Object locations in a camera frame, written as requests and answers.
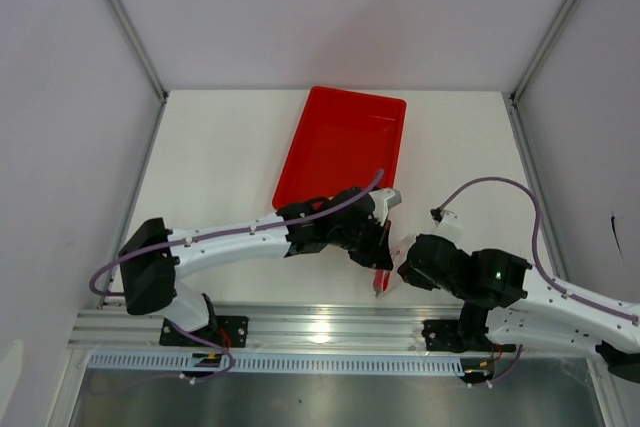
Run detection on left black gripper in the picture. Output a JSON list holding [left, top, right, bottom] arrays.
[[329, 214, 393, 272]]

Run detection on red chili pepper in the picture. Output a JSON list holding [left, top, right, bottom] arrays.
[[372, 249, 404, 297]]

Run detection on clear zip top bag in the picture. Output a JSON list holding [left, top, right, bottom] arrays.
[[372, 234, 417, 297]]

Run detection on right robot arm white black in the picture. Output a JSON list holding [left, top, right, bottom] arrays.
[[393, 234, 639, 383]]

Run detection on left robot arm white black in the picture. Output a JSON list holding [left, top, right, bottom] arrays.
[[119, 187, 401, 347]]

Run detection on red plastic tray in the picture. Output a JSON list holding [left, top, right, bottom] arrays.
[[272, 86, 407, 209]]

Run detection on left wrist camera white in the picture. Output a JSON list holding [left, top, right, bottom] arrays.
[[369, 188, 402, 226]]

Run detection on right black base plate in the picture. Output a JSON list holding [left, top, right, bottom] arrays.
[[422, 303, 516, 353]]

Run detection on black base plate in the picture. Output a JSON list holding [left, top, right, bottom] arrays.
[[422, 303, 516, 353], [159, 316, 249, 349]]

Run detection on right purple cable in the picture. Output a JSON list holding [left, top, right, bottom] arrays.
[[430, 176, 640, 323]]

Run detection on aluminium mounting rail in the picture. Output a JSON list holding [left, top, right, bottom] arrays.
[[69, 304, 460, 355]]

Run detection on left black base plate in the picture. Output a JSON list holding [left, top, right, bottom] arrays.
[[159, 316, 249, 349]]

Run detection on right aluminium frame post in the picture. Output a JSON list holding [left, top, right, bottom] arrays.
[[509, 0, 582, 105]]

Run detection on aluminium frame post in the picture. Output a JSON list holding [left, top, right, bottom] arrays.
[[509, 0, 582, 105], [103, 0, 168, 103]]

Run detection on slotted cable duct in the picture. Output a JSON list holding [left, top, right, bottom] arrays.
[[87, 350, 493, 377]]

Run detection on left aluminium frame post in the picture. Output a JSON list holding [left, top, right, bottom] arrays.
[[103, 0, 168, 103]]

